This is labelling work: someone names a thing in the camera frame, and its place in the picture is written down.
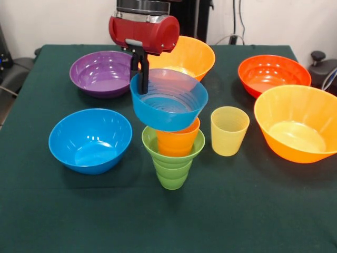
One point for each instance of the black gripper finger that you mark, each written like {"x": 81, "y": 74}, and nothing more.
{"x": 144, "y": 76}
{"x": 134, "y": 67}

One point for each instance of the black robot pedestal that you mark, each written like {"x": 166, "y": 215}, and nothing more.
{"x": 192, "y": 18}

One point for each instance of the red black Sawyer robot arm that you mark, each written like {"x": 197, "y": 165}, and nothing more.
{"x": 143, "y": 8}

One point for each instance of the dark green tablecloth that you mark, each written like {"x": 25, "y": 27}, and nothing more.
{"x": 210, "y": 210}

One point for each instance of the black computer case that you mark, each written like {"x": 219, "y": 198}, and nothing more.
{"x": 4, "y": 52}

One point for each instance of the round blue plastic bowl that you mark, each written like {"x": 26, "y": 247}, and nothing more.
{"x": 89, "y": 147}

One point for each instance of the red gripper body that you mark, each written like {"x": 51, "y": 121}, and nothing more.
{"x": 144, "y": 35}

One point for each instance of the red plastic bowl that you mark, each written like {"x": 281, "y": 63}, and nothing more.
{"x": 273, "y": 73}

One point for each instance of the black chair with knob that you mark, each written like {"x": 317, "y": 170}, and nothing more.
{"x": 323, "y": 68}

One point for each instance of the green plastic bowl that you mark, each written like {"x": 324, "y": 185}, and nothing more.
{"x": 150, "y": 142}

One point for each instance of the yellow plastic cup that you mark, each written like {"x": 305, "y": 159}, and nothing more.
{"x": 229, "y": 142}

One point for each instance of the large orange plastic bowl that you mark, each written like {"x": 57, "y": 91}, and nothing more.
{"x": 194, "y": 55}
{"x": 295, "y": 131}

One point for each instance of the orange plastic cup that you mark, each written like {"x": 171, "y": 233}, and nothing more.
{"x": 176, "y": 142}

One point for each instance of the shallow translucent blue bowl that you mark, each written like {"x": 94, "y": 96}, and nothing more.
{"x": 168, "y": 118}

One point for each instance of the green plastic cup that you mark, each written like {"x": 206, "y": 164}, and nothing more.
{"x": 172, "y": 179}

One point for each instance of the black office chair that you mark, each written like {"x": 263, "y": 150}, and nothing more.
{"x": 18, "y": 66}

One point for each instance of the purple plastic bowl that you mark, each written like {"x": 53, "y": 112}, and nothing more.
{"x": 102, "y": 76}

